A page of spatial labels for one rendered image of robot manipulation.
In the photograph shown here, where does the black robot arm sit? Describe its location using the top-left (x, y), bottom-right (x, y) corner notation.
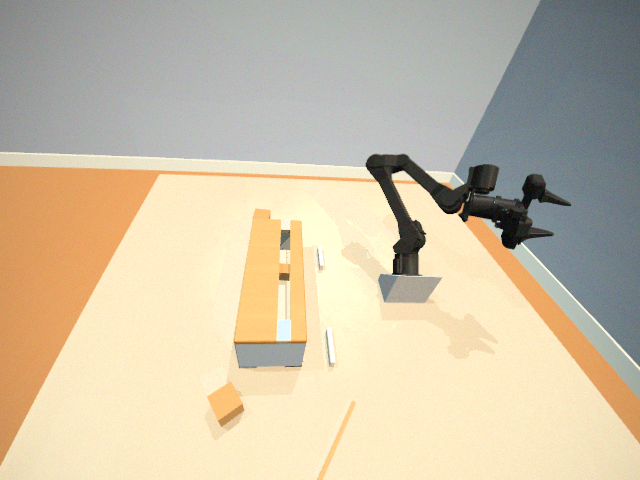
top-left (366, 154), bottom-right (533, 276)

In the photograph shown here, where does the thin tan wooden stick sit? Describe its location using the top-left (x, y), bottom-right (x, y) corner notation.
top-left (317, 401), bottom-right (355, 480)

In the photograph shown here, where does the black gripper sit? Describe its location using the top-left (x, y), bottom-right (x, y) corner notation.
top-left (487, 174), bottom-right (572, 250)

